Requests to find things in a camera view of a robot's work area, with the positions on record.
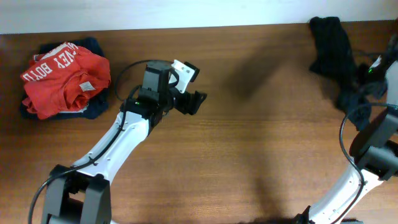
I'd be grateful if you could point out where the dark green t-shirt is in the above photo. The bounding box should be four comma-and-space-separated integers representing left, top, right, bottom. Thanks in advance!
309, 17, 387, 114

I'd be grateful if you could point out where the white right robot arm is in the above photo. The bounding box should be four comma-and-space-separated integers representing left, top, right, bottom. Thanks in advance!
292, 59, 397, 223

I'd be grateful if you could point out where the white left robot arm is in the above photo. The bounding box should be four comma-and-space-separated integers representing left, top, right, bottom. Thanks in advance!
39, 60, 207, 224

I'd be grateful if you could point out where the navy blue folded garment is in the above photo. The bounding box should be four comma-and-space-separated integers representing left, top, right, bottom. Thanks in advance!
19, 37, 109, 120

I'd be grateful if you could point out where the red printed t-shirt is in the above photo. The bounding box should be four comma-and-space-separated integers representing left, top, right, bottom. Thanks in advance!
20, 42, 111, 119

